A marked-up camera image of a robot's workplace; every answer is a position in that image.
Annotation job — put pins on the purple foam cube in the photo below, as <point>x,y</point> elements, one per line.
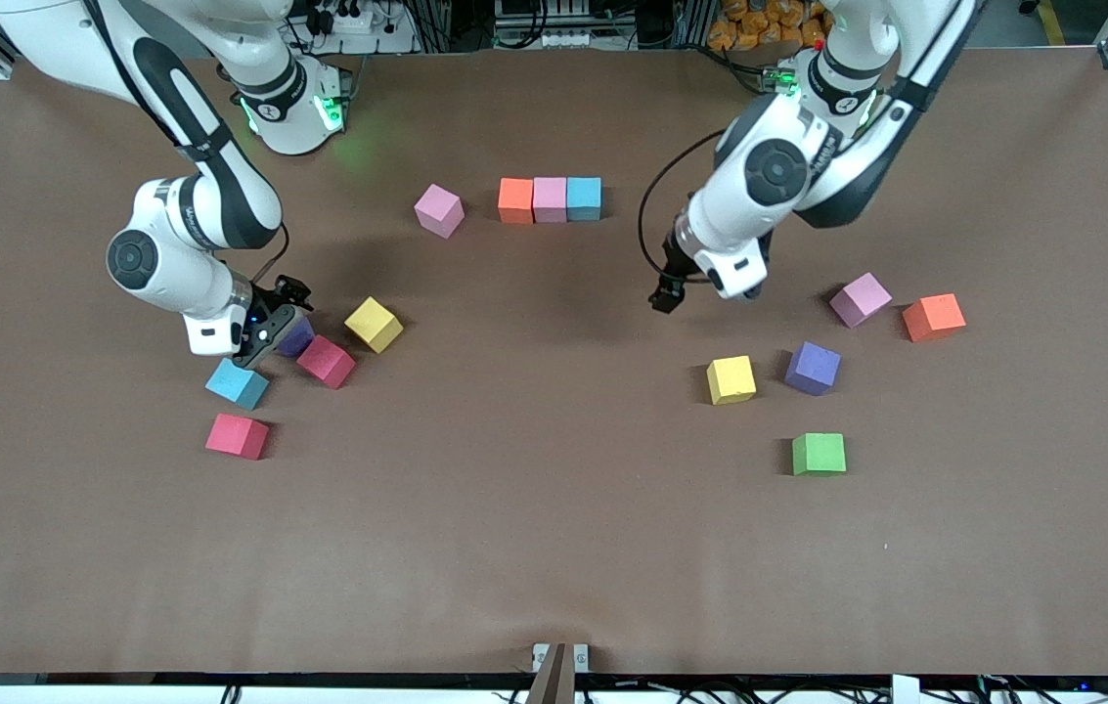
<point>813,369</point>
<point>301,340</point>

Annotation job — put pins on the green foam cube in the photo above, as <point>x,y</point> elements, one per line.
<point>819,454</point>

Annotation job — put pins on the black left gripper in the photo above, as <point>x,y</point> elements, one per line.
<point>676,262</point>

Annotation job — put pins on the white power strip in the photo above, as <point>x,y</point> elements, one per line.
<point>358,24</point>

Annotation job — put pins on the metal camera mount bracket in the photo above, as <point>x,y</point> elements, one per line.
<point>559,670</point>

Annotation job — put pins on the grey electronics box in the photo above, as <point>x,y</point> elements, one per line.
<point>544,24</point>

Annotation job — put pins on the cyan foam cube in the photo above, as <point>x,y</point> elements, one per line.
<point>237,384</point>
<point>584,198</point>

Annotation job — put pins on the orange packets pile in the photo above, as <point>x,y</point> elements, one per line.
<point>759,24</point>

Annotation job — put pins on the pink foam cube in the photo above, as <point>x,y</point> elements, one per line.
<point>439,210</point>
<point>550,198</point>
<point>860,298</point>

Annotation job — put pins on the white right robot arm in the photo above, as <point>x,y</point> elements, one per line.
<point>187,284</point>

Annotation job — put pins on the orange foam cube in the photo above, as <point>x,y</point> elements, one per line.
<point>515,199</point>
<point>934,317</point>

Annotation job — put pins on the yellow foam cube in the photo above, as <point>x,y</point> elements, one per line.
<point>374,324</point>
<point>731,379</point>

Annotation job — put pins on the red foam cube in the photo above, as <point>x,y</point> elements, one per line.
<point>237,436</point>
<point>326,361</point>

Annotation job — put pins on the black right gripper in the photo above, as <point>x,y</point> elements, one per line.
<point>263,305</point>

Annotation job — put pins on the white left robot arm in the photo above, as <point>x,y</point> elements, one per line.
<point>739,200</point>

